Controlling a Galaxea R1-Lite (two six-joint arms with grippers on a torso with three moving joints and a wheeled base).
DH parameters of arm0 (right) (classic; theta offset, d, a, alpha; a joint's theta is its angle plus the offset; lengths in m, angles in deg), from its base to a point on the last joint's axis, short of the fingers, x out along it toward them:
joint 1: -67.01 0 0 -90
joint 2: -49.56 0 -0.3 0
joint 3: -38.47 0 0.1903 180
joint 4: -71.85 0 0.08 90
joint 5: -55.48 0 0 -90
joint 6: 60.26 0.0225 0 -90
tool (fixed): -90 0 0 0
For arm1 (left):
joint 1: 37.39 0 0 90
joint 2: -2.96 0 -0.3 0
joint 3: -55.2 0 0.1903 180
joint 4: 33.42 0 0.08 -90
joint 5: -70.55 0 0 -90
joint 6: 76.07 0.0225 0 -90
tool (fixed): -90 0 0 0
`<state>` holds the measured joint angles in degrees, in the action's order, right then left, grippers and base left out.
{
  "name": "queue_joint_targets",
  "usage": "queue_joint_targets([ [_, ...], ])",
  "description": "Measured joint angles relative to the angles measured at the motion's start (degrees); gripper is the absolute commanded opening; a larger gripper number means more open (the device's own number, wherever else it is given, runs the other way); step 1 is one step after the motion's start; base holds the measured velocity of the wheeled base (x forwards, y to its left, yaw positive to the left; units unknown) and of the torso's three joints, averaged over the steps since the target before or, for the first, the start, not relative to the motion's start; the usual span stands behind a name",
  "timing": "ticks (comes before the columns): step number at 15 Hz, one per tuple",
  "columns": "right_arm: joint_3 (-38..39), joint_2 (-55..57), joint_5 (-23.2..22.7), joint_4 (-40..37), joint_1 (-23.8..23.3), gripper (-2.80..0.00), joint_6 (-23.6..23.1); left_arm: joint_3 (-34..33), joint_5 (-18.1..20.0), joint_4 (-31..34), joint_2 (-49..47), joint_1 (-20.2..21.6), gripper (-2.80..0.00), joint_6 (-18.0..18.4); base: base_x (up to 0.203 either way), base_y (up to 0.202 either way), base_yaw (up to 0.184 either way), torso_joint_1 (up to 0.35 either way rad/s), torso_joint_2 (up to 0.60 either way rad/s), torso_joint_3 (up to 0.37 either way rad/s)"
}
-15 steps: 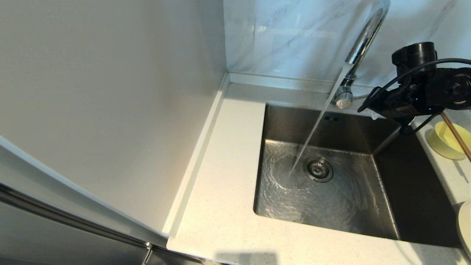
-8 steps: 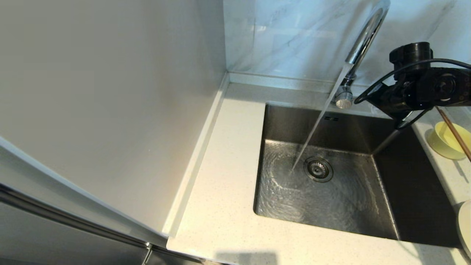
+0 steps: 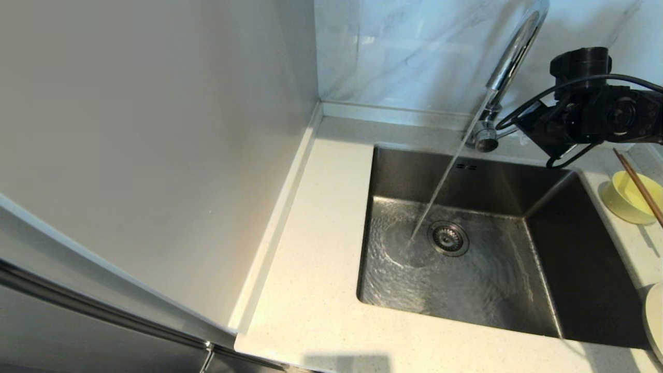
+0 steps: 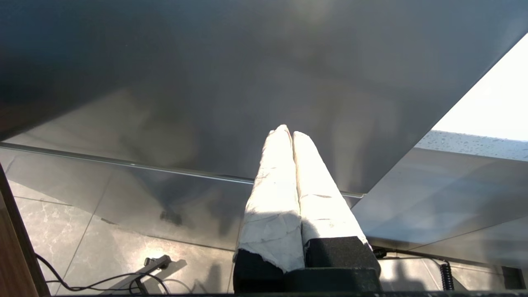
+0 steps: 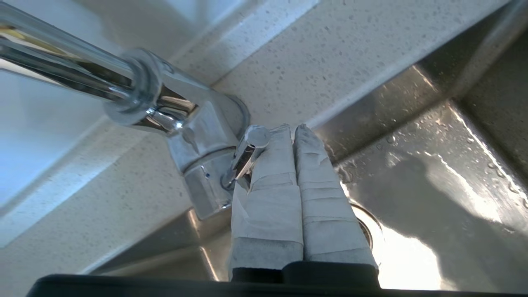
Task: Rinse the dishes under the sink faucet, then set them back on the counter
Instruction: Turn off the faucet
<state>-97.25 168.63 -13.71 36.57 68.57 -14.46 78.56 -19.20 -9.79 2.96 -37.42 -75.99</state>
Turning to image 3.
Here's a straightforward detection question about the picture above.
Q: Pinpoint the grey metal appliance door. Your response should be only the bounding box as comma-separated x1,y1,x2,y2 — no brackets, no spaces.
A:
0,191,291,373

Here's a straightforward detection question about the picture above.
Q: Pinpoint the chrome gooseneck kitchen faucet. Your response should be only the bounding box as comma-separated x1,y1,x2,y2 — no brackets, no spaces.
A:
465,0,550,154

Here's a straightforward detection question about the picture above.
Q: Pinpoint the stainless steel sink basin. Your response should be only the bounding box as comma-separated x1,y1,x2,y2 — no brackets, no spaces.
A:
356,147,661,349

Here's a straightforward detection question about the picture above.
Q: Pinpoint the round metal drain strainer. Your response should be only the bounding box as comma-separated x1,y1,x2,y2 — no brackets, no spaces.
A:
427,221,469,257

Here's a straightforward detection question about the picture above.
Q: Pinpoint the yellow plastic bowl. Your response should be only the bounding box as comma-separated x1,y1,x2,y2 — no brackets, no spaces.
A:
602,171,663,225

